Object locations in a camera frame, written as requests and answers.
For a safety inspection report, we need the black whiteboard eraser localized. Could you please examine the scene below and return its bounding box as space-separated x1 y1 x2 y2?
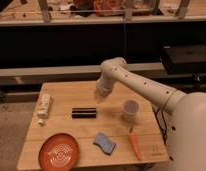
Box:
71 108 97 119

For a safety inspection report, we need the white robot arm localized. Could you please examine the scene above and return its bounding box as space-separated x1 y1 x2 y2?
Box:
95 57 206 171

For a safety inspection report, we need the translucent plastic cup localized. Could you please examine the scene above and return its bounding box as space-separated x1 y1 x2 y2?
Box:
123 100 139 123

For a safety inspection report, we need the blue sponge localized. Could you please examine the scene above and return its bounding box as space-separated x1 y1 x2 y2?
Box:
93 132 116 155

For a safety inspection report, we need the orange toy carrot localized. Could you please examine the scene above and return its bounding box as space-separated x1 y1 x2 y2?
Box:
129 128 141 160

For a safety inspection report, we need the white tube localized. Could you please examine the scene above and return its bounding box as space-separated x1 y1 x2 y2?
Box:
37 94 52 126

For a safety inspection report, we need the orange plate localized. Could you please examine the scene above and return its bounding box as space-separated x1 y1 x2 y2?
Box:
38 133 79 171

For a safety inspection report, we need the black box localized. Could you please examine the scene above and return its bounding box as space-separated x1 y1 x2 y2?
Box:
161 45 206 74

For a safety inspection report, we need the red cloth clutter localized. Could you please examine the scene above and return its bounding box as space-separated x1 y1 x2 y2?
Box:
93 0 124 16

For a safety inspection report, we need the metal shelf rail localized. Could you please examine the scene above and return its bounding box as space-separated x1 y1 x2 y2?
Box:
0 63 164 77

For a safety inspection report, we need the black cable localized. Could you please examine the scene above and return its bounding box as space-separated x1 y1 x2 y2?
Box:
152 103 169 141

